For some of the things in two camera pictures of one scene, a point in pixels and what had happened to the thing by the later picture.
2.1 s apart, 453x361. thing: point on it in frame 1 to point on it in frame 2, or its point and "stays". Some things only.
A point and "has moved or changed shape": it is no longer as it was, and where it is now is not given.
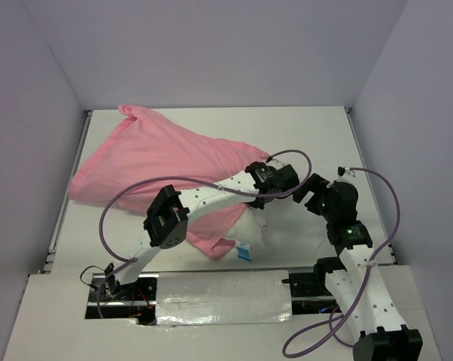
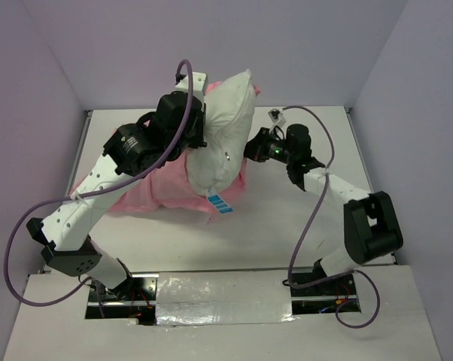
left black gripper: x=256 y=203 to x=198 y=139
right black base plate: x=310 y=293 stays
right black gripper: x=317 y=184 to x=256 y=149
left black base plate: x=135 y=300 stays
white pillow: x=248 y=232 to x=229 y=110
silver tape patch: x=234 y=297 stays
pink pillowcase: x=134 y=157 has moved or changed shape
